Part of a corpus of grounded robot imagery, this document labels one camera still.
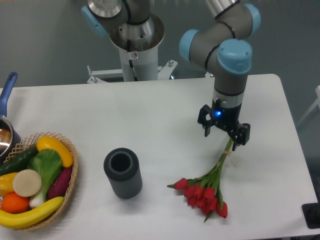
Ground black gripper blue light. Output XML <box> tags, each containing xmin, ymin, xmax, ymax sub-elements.
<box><xmin>197</xmin><ymin>98</ymin><xmax>251</xmax><ymax>151</ymax></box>

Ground red tulip bouquet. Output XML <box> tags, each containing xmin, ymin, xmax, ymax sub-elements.
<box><xmin>167</xmin><ymin>138</ymin><xmax>234</xmax><ymax>221</ymax></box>

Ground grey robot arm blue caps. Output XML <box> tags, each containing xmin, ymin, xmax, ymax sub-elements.
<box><xmin>81</xmin><ymin>0</ymin><xmax>261</xmax><ymax>148</ymax></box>

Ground dark grey ribbed vase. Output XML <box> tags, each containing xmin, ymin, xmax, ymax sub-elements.
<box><xmin>103</xmin><ymin>147</ymin><xmax>143</xmax><ymax>199</ymax></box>

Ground black device at table edge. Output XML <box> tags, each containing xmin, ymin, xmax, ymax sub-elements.
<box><xmin>301</xmin><ymin>202</ymin><xmax>320</xmax><ymax>229</ymax></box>

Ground purple sweet potato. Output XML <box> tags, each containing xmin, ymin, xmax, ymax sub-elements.
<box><xmin>47</xmin><ymin>167</ymin><xmax>72</xmax><ymax>200</ymax></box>

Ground green bok choy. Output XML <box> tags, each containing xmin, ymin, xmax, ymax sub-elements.
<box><xmin>27</xmin><ymin>149</ymin><xmax>62</xmax><ymax>209</ymax></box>

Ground woven wicker basket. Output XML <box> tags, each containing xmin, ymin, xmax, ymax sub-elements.
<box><xmin>0</xmin><ymin>132</ymin><xmax>79</xmax><ymax>231</ymax></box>

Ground beige round disc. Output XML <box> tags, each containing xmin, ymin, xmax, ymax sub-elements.
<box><xmin>12</xmin><ymin>169</ymin><xmax>42</xmax><ymax>197</ymax></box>

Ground dark green cucumber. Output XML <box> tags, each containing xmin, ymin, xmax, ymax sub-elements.
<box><xmin>0</xmin><ymin>146</ymin><xmax>38</xmax><ymax>176</ymax></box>

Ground yellow bell pepper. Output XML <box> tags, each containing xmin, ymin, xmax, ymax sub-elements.
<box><xmin>0</xmin><ymin>172</ymin><xmax>18</xmax><ymax>197</ymax></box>

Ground orange fruit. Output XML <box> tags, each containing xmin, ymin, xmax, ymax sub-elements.
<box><xmin>0</xmin><ymin>192</ymin><xmax>29</xmax><ymax>214</ymax></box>

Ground yellow banana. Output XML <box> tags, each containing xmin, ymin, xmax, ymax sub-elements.
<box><xmin>0</xmin><ymin>196</ymin><xmax>64</xmax><ymax>230</ymax></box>

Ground white frame at right edge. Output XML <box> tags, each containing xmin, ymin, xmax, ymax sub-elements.
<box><xmin>296</xmin><ymin>85</ymin><xmax>320</xmax><ymax>128</ymax></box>

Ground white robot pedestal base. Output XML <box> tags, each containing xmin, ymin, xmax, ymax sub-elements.
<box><xmin>87</xmin><ymin>45</ymin><xmax>178</xmax><ymax>84</ymax></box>

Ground blue handled saucepan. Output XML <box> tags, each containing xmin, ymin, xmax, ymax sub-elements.
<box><xmin>0</xmin><ymin>71</ymin><xmax>22</xmax><ymax>166</ymax></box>

